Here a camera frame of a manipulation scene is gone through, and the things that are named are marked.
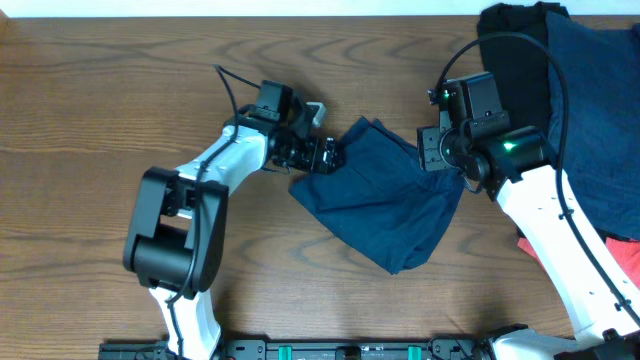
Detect black mounting rail with clamps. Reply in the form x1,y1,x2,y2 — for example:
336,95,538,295
97,335,497,360

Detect black shirt with lettering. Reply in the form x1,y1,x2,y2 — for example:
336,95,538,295
476,2,569,133

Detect navy blue shorts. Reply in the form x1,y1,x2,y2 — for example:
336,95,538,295
289,117,464,274

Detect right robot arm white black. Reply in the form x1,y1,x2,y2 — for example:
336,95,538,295
417,127,639,360

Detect dark blue garment in pile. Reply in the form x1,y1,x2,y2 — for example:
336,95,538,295
546,14,639,239

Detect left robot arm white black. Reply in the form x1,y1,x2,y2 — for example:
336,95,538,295
123,117,346,359

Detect red garment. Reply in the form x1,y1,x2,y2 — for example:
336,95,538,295
516,235,640,291

